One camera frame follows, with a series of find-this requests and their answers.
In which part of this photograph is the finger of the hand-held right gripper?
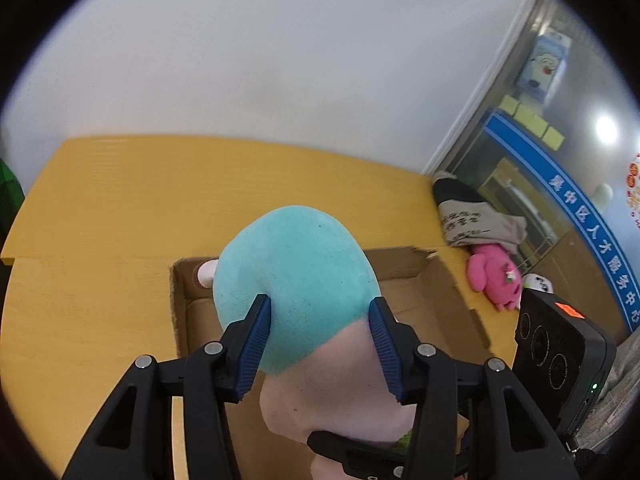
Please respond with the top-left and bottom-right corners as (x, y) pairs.
(306, 430), (416, 480)

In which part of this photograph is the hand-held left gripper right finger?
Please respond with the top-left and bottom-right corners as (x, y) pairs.
(367, 296), (581, 480)

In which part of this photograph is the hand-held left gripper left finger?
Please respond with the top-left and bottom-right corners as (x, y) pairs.
(62, 294), (273, 480)

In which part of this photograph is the cardboard box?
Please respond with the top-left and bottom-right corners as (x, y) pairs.
(169, 245), (496, 480)

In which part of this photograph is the teal and pink plush toy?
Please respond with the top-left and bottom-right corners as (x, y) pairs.
(196, 203), (418, 480)

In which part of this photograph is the light grey fabric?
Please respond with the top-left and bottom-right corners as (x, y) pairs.
(595, 330), (640, 456)

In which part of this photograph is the white and black plush toy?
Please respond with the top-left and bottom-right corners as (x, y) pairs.
(522, 273), (553, 295)

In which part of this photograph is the grey printed cloth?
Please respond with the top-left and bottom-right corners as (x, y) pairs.
(432, 171), (528, 256)

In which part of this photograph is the blue door banner strip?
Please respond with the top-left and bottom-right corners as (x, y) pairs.
(482, 112), (640, 333)

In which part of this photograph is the red window decal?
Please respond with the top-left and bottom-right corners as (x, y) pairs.
(625, 152), (640, 231)

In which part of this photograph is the cartoon door poster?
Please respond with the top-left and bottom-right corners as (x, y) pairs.
(516, 30), (571, 103)

